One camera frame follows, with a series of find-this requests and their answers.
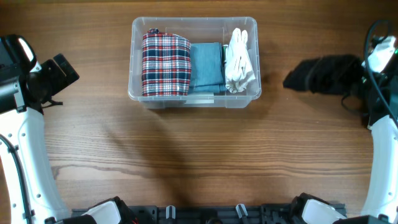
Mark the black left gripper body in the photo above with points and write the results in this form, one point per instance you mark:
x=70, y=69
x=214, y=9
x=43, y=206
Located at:
x=53, y=78

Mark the plaid flannel cloth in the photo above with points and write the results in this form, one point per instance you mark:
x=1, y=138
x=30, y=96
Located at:
x=166, y=64

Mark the white printed cloth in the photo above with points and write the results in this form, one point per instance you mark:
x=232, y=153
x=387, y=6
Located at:
x=238, y=69

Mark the black cloth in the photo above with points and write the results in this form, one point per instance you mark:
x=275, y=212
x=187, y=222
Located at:
x=331, y=74

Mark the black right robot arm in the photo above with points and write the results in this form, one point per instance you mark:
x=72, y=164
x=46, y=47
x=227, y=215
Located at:
x=379, y=93

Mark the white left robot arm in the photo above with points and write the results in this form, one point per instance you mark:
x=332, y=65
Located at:
x=33, y=194

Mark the clear plastic storage box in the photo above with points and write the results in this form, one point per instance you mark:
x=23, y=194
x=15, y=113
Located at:
x=196, y=30

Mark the folded blue cloth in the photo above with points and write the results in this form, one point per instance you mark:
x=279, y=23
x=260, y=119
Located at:
x=207, y=68

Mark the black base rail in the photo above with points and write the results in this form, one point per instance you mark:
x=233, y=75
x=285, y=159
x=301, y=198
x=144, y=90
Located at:
x=277, y=213

